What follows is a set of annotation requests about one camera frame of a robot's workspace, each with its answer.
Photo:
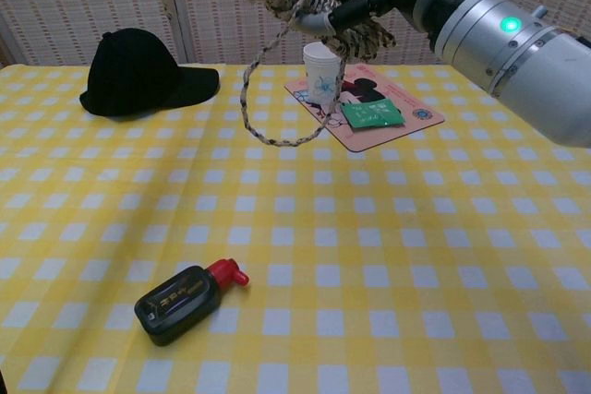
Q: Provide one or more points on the green sachet packet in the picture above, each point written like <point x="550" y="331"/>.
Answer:
<point x="371" y="115"/>

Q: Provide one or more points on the white paper cup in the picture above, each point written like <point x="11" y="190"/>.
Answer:
<point x="318" y="75"/>

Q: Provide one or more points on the pink cartoon mouse pad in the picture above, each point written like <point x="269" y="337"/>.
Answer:
<point x="397" y="135"/>

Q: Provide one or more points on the yellow checked tablecloth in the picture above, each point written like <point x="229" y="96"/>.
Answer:
<point x="369" y="274"/>

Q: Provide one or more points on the black ink bottle red cap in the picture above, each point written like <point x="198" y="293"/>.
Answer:
<point x="177" y="304"/>

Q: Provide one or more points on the black baseball cap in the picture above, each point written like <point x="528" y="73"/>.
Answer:
<point x="129" y="75"/>

